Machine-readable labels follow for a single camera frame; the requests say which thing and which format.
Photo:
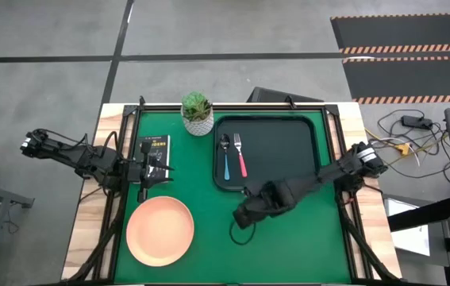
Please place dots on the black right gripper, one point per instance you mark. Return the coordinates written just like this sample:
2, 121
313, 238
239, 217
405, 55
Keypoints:
270, 196

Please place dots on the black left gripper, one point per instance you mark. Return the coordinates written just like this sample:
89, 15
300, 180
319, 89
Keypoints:
144, 190

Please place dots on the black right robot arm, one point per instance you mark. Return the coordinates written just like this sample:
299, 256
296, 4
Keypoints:
339, 168

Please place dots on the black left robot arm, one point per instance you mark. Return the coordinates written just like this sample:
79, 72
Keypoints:
85, 161

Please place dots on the round orange plate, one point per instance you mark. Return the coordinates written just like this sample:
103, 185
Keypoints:
160, 232

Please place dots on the black plastic tray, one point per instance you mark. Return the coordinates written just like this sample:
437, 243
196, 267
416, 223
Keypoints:
276, 147

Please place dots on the black book yellow title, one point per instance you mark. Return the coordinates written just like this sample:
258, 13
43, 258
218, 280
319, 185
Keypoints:
159, 145

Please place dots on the green plant in patterned pot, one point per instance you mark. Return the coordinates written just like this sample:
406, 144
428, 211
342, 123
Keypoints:
197, 127

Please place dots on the black flat panel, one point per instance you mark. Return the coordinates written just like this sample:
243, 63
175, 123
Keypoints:
276, 95

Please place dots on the white paper sheet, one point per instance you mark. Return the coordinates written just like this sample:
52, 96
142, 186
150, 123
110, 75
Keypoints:
411, 234

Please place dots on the black power adapter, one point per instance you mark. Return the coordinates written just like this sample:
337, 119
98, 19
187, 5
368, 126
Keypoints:
417, 122

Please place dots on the black mat orange striped edge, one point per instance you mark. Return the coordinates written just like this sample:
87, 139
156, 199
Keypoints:
403, 32
411, 77

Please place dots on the black metal rig frame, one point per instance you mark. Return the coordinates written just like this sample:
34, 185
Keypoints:
248, 107

